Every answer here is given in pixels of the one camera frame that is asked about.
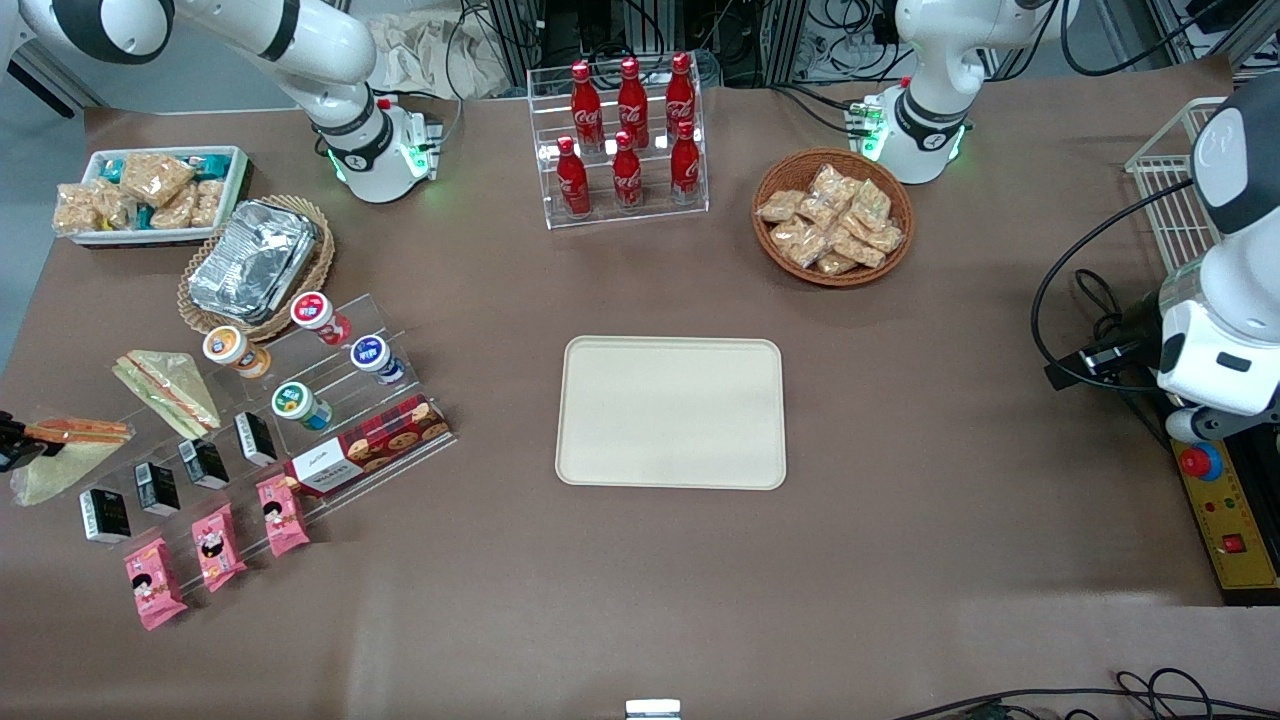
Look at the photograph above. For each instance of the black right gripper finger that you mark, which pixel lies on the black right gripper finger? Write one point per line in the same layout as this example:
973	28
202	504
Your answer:
12	427
25	455

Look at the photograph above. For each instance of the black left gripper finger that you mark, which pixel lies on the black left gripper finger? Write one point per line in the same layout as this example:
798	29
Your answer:
1110	355
1068	378

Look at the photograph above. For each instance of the plastic triangle sandwich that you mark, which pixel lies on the plastic triangle sandwich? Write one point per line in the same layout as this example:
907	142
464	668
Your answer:
170	390
75	460

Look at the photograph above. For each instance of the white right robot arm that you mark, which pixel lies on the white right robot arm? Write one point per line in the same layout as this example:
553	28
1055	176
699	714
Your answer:
320	50

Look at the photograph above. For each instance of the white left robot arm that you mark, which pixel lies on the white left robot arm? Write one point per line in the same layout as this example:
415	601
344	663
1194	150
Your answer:
930	100

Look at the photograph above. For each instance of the cream rectangular tray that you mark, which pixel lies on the cream rectangular tray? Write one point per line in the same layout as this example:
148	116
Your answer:
670	415

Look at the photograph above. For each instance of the small black carton box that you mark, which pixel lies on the small black carton box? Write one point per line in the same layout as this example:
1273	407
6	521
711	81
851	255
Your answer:
104	515
255	438
205	463
157	488

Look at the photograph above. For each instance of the red emergency stop button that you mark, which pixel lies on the red emergency stop button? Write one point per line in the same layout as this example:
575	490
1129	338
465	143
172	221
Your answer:
1200	462

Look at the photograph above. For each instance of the pink cartoon snack packet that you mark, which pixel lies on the pink cartoon snack packet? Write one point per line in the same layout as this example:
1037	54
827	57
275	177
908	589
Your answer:
283	515
154	584
218	548

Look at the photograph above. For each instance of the brown table cover sheet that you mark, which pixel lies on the brown table cover sheet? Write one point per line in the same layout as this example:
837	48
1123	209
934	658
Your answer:
900	450

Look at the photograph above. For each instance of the black yellow control box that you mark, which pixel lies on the black yellow control box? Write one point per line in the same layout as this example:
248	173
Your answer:
1235	540

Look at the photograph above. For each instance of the tan crispy snack pack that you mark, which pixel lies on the tan crispy snack pack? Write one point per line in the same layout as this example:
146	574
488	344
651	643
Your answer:
207	203
80	208
155	178
172	212

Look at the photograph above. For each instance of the orange lid gum bottle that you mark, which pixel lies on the orange lid gum bottle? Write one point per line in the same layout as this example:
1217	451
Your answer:
228	348

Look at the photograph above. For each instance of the wrapped tan biscuit pack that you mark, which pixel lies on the wrapped tan biscuit pack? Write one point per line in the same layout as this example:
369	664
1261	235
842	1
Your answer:
860	247
886	238
800	242
872	200
830	183
780	206
837	264

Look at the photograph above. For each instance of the green lid gum bottle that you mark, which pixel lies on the green lid gum bottle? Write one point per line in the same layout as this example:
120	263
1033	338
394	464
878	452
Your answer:
295	402

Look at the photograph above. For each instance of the aluminium foil lidded container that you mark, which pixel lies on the aluminium foil lidded container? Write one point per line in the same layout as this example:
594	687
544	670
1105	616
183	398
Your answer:
252	260

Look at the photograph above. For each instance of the clear acrylic tiered stand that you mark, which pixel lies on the clear acrylic tiered stand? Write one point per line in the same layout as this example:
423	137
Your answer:
330	385

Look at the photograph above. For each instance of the round brown wicker basket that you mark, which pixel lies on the round brown wicker basket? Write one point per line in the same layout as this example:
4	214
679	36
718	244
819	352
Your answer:
775	255

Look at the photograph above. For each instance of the white rectangular plastic bin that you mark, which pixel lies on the white rectangular plastic bin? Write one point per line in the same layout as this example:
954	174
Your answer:
235	200

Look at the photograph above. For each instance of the red lid gum bottle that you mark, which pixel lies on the red lid gum bottle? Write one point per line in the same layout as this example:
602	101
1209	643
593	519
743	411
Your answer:
316	312

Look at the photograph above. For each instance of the shallow wicker basket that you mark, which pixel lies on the shallow wicker basket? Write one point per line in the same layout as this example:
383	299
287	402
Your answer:
315	280

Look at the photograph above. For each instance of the red plaid cookie box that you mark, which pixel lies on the red plaid cookie box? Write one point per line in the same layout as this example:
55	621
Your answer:
370	448

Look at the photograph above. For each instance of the blue lid gum bottle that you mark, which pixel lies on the blue lid gum bottle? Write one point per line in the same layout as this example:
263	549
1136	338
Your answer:
372	355

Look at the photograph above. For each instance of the red cola bottle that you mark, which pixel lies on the red cola bottle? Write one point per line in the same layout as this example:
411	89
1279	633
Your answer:
631	100
585	105
685	165
627	175
572	182
680	92

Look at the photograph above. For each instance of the crumpled white cloth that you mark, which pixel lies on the crumpled white cloth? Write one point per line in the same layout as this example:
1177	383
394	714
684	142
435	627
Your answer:
430	50

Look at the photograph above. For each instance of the clear acrylic bottle rack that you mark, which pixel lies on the clear acrylic bottle rack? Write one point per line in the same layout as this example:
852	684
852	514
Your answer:
545	150

